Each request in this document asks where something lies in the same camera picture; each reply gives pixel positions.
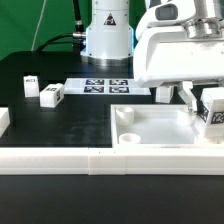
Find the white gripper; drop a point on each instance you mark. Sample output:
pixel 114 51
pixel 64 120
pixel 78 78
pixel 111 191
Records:
pixel 165 55

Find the white square tabletop part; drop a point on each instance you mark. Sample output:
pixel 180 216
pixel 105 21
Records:
pixel 159 126

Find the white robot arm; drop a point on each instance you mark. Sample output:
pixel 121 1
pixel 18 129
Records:
pixel 111 41

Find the white front fence wall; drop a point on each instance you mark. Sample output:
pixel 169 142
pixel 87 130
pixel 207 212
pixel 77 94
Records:
pixel 115 161

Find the white fence wall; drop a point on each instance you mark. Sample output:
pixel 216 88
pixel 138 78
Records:
pixel 4 120
pixel 115 161

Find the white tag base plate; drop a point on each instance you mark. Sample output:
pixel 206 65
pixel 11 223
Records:
pixel 93 86

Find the white left fence wall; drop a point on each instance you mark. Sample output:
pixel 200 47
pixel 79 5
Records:
pixel 4 120

